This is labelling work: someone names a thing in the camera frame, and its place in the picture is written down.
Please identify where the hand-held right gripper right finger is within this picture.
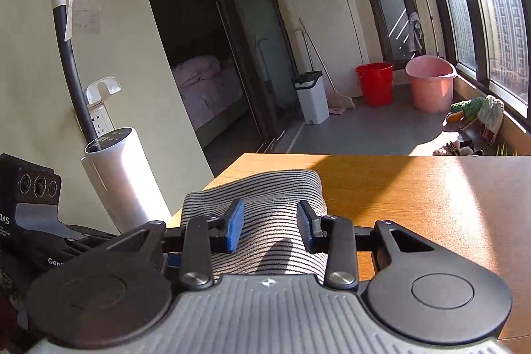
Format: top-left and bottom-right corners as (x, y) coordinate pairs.
(299, 200), (437, 291)

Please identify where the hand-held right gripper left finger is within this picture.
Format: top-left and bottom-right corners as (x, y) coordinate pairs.
(119, 198), (246, 291)

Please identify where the striped knit garment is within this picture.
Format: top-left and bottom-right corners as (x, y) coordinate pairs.
(180, 170), (333, 285)

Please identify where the white upright floor cleaner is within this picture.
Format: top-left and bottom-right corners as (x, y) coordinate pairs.
(48, 0), (173, 237)

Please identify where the white pedal trash bin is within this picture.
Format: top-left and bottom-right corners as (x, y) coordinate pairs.
(293, 69), (331, 126)

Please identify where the bed with pink blanket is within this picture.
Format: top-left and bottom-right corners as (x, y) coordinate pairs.
(172, 54), (246, 133)

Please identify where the red plastic bucket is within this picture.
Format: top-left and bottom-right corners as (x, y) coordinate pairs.
(354, 62), (395, 107)

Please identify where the pink plastic bucket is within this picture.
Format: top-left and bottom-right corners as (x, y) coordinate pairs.
(405, 55), (457, 114)

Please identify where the dark sliding glass door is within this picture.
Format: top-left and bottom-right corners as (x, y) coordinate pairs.
(133, 0), (300, 156)

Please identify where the grey cloth on door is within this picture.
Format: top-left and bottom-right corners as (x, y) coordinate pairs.
(408, 11), (424, 53)

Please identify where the dark framed door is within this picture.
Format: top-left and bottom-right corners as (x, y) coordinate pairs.
(360, 0), (429, 71)

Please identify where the long thin pole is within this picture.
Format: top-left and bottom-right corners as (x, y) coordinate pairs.
(409, 0), (447, 59)

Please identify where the white wall socket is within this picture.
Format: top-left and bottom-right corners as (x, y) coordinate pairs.
(89, 107), (114, 133)

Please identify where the broom with long handle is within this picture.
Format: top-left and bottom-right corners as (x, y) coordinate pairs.
(298, 18), (356, 116)

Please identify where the white wall hook holder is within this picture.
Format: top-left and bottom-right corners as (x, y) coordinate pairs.
(85, 76), (123, 106)

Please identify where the black window frame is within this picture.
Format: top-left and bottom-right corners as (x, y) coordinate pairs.
(410, 0), (531, 119)

